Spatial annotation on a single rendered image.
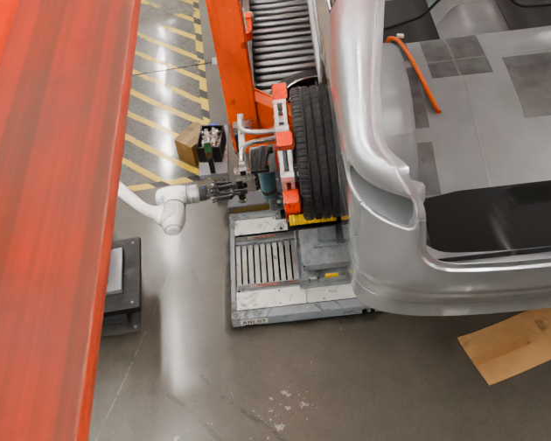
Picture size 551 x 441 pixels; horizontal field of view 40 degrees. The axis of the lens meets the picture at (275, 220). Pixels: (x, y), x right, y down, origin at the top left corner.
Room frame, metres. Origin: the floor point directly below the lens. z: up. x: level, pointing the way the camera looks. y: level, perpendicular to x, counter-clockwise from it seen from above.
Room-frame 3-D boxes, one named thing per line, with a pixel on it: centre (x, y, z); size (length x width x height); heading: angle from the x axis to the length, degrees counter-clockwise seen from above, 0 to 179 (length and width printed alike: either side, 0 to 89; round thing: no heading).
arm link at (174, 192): (2.65, 0.48, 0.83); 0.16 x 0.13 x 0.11; 87
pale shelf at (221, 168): (3.40, 0.30, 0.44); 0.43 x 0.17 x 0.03; 177
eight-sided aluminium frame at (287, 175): (2.80, -0.10, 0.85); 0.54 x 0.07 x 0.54; 177
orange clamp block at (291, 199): (2.49, -0.09, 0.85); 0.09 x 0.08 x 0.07; 177
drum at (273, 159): (2.80, -0.03, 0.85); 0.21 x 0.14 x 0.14; 87
